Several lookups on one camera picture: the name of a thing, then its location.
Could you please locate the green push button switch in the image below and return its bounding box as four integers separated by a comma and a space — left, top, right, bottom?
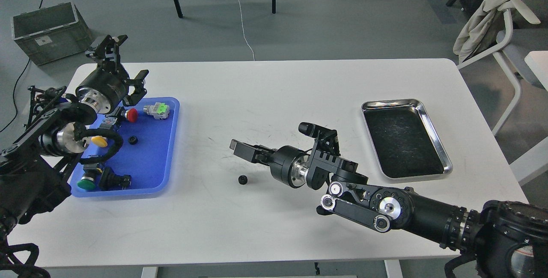
77, 163, 104, 191

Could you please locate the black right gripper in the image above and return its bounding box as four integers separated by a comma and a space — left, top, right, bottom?
229, 139, 309, 188

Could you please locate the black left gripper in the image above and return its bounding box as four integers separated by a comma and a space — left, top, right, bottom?
76, 35, 149, 114

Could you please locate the black cable at left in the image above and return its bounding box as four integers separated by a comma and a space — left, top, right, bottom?
0, 57, 33, 135

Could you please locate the beige cloth on chair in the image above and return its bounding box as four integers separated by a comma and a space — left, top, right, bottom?
453, 0, 509, 63

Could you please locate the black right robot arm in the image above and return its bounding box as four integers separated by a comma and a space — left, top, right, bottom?
230, 122, 548, 278

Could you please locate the blue plastic tray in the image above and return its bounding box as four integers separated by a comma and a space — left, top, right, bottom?
70, 97, 180, 198

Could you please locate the grey plastic crate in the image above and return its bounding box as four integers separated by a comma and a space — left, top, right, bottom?
11, 2, 95, 66

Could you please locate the grey green connector part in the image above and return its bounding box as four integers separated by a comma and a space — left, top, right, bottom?
143, 102, 170, 120

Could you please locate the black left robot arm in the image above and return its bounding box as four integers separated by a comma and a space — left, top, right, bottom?
0, 35, 148, 278

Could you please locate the yellow push button switch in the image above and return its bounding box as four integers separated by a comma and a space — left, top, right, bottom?
91, 117, 121, 148

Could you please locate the silver metal tray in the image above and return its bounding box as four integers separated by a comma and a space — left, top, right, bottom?
361, 99, 453, 182

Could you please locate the red push button switch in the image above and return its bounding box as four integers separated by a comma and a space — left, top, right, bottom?
109, 106, 138, 124

